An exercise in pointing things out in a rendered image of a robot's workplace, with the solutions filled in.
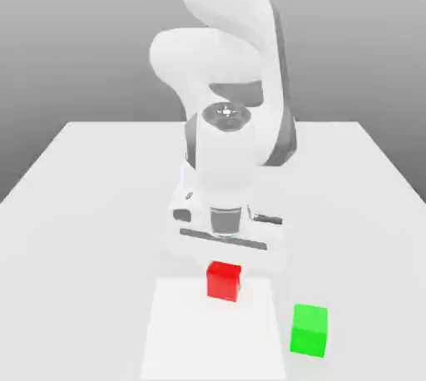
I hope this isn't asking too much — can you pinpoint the small red cube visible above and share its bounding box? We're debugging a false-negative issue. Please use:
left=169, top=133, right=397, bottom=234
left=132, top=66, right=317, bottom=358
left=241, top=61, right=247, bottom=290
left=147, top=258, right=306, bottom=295
left=206, top=260, right=242, bottom=303

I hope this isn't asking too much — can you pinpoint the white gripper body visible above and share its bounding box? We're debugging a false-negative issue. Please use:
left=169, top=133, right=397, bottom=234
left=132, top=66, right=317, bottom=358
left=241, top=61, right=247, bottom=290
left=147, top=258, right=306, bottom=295
left=174, top=225, right=290, bottom=265

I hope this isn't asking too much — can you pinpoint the small green cube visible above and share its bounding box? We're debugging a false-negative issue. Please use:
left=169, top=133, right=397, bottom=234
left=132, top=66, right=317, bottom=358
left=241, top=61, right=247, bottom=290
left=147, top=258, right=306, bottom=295
left=289, top=303, right=329, bottom=359

